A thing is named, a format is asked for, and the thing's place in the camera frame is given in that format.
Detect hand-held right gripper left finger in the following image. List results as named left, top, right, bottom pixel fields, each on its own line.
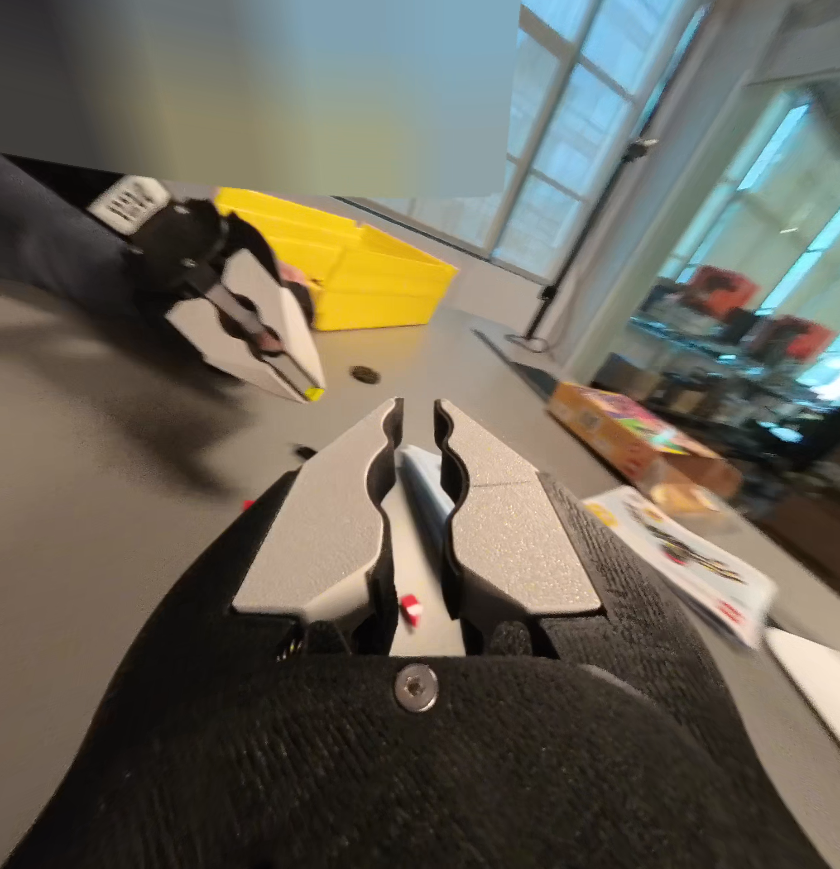
left=231, top=397, right=405, bottom=624

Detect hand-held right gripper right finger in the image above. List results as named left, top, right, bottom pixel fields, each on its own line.
left=433, top=398, right=603, bottom=621

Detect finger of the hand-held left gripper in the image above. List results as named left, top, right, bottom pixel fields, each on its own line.
left=163, top=297, right=308, bottom=403
left=206, top=248, right=327, bottom=401

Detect person's left forearm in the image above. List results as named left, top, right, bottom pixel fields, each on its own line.
left=0, top=151, right=145, bottom=306

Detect orange cardboard lego box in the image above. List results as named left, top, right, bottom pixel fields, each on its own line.
left=547, top=382, right=743, bottom=503

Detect yellow plastic bin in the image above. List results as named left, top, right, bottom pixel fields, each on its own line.
left=215, top=188, right=459, bottom=332

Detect open instruction booklet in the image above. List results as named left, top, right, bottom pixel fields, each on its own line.
left=399, top=444, right=455, bottom=544

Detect closed instruction booklet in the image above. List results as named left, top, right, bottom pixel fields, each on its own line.
left=583, top=485, right=777, bottom=649

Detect storage shelf rack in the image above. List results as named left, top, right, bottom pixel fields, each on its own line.
left=630, top=265, right=840, bottom=435

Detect black stand pole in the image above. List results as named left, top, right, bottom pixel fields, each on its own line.
left=504, top=139, right=658, bottom=350

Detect orange black tool case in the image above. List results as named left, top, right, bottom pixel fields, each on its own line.
left=766, top=315, right=835, bottom=364
left=685, top=265, right=760, bottom=320

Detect large grid window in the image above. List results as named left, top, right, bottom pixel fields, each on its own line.
left=488, top=0, right=706, bottom=279

